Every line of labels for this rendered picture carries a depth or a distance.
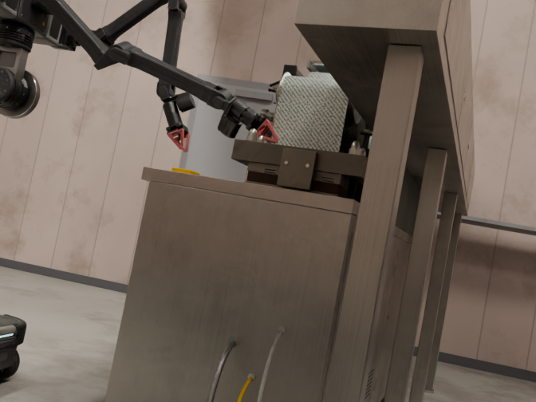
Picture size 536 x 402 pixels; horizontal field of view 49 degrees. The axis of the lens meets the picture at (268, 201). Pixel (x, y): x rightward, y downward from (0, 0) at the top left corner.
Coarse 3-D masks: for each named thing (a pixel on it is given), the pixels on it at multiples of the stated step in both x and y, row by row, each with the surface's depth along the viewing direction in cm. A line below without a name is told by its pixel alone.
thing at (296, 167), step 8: (288, 152) 169; (296, 152) 168; (304, 152) 167; (312, 152) 167; (288, 160) 169; (296, 160) 168; (304, 160) 167; (312, 160) 166; (280, 168) 169; (288, 168) 168; (296, 168) 168; (304, 168) 167; (312, 168) 166; (280, 176) 169; (288, 176) 168; (296, 176) 167; (304, 176) 166; (312, 176) 166; (280, 184) 169; (288, 184) 168; (296, 184) 167; (304, 184) 166; (312, 184) 167
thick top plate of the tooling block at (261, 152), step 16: (240, 144) 176; (256, 144) 175; (272, 144) 173; (240, 160) 178; (256, 160) 174; (272, 160) 172; (320, 160) 168; (336, 160) 166; (352, 160) 164; (352, 176) 166
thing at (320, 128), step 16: (288, 112) 194; (304, 112) 192; (320, 112) 190; (336, 112) 188; (288, 128) 193; (304, 128) 191; (320, 128) 190; (336, 128) 188; (288, 144) 192; (304, 144) 191; (320, 144) 189; (336, 144) 187
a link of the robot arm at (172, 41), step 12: (168, 0) 239; (168, 12) 242; (180, 12) 241; (168, 24) 242; (180, 24) 242; (168, 36) 241; (180, 36) 244; (168, 48) 241; (168, 60) 240; (168, 84) 238
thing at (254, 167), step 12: (252, 168) 175; (264, 168) 174; (276, 168) 173; (252, 180) 175; (264, 180) 174; (276, 180) 173; (324, 180) 169; (336, 180) 166; (348, 180) 175; (312, 192) 168; (324, 192) 167; (336, 192) 166
